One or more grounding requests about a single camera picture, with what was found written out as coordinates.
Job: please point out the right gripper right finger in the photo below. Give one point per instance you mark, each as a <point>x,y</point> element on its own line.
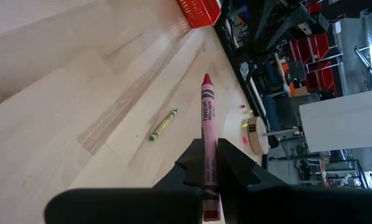
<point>298,205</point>

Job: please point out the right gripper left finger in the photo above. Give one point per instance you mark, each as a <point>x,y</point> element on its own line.
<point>127,205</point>

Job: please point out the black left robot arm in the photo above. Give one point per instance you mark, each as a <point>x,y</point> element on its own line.
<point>260,31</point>

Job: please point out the small red crayon piece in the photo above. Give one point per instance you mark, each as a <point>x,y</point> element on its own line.
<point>242,106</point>
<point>245,140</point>

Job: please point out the green crayon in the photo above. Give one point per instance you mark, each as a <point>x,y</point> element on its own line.
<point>163,124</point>

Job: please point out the white shade wooden base lamp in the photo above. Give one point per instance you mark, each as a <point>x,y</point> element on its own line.
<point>341,121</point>

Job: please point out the small yellow crayon piece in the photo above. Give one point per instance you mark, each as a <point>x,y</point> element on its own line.
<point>249,111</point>
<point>244,125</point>

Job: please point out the red storage bin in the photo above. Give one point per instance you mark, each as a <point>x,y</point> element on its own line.
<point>327,77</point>
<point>312,84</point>
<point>319,46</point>
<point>299,51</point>

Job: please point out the red plastic basket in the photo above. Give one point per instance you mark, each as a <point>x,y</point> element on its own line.
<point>201,12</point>

